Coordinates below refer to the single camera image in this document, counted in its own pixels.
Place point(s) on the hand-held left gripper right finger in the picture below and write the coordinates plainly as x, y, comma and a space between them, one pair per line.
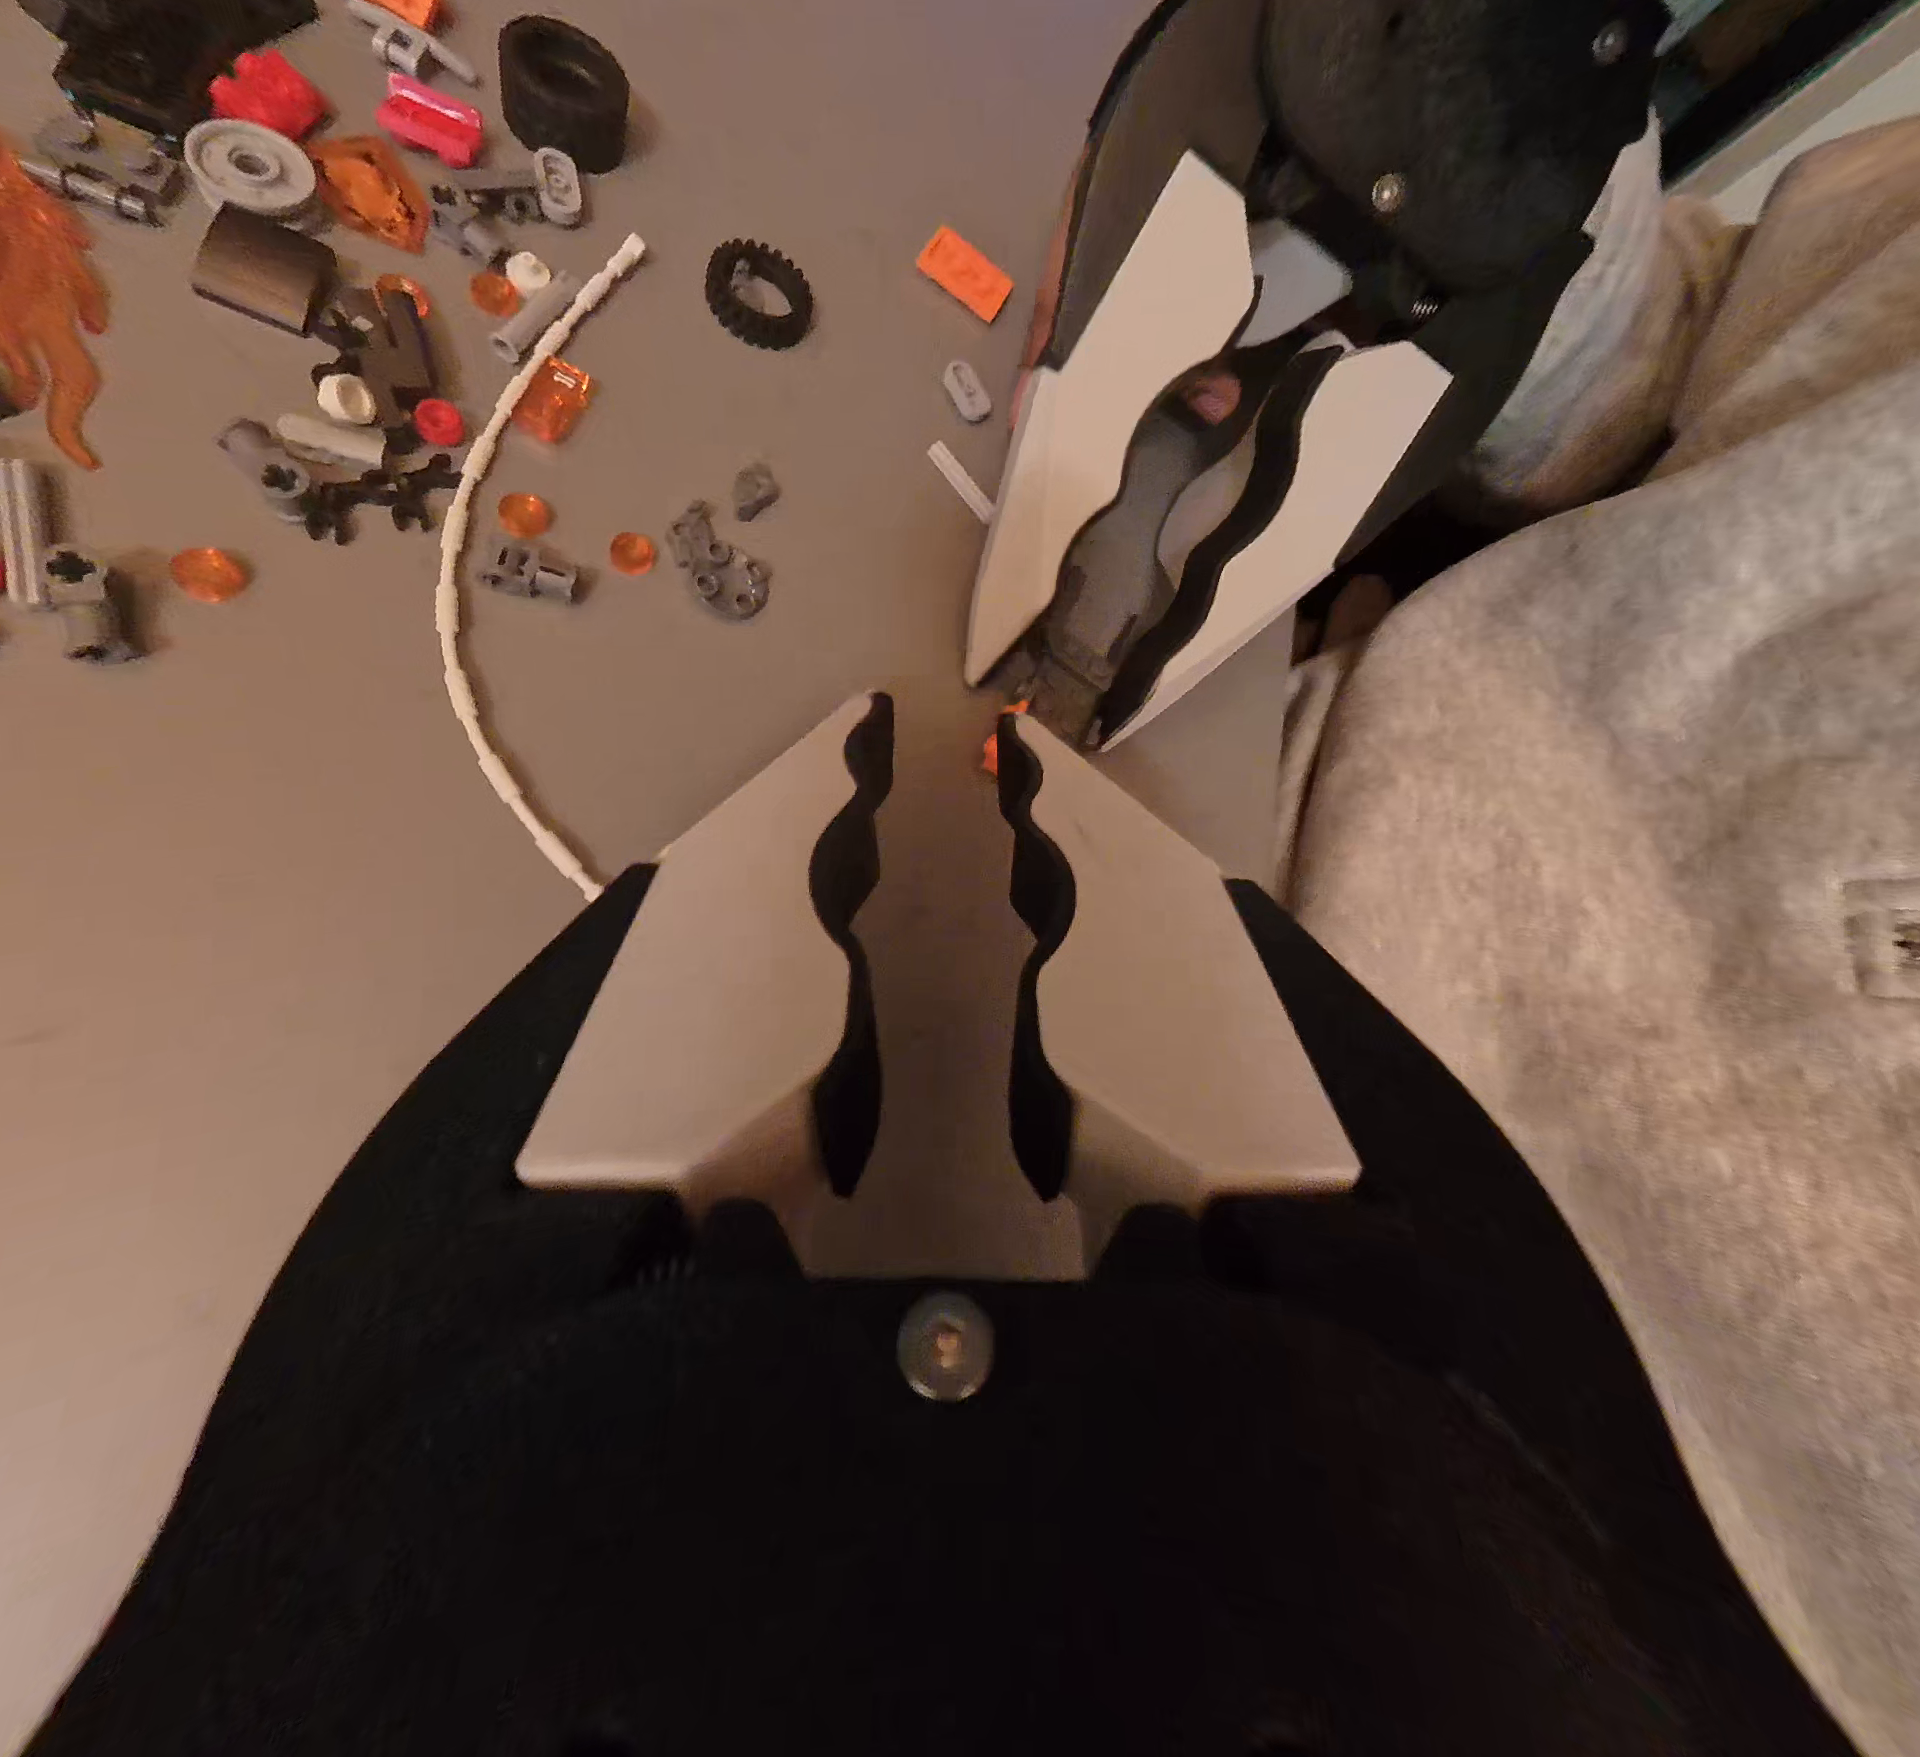
1182, 1035

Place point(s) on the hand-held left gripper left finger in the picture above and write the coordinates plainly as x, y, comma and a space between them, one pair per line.
693, 1035

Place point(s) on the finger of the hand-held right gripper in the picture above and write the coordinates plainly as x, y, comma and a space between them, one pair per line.
1350, 453
1111, 359

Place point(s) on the orange grey lego assembly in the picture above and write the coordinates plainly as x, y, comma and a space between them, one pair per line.
1118, 573

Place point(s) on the person's right forearm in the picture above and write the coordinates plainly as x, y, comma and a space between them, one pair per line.
1726, 286

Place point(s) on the grey oval lego link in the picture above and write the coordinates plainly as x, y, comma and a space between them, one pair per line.
555, 183
966, 391

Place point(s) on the grey lego bar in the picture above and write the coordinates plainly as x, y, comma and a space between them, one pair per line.
965, 483

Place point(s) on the small dark grey lego piece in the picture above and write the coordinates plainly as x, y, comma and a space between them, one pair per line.
759, 493

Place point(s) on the thin black lego tyre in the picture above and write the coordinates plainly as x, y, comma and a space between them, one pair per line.
726, 293

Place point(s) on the dark grey round lego plate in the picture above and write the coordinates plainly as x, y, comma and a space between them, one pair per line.
720, 579

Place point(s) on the transparent orange lego brick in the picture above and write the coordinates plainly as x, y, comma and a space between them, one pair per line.
555, 401

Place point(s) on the wide black lego tyre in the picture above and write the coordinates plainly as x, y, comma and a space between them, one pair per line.
527, 94

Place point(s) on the pile of mixed lego pieces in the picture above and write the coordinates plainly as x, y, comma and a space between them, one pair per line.
398, 353

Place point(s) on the red lego slope piece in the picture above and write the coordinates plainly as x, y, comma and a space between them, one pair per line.
429, 121

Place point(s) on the transparent orange lego windscreen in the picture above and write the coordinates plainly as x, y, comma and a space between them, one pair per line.
367, 194

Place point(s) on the black curved lego slope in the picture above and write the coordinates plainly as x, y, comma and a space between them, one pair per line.
262, 270

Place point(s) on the red studded lego piece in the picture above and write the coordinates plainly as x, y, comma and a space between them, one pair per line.
268, 95

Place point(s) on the grey lego wheel hub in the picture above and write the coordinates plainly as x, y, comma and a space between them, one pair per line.
219, 169

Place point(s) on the transparent orange lego flame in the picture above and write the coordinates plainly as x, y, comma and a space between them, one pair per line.
44, 286

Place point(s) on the large black lego plates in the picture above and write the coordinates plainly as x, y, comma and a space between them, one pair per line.
152, 2

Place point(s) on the person's right hand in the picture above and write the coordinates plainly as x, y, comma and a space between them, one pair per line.
1213, 396

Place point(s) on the person's grey zip sweater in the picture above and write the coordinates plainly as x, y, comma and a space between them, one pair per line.
1576, 1035

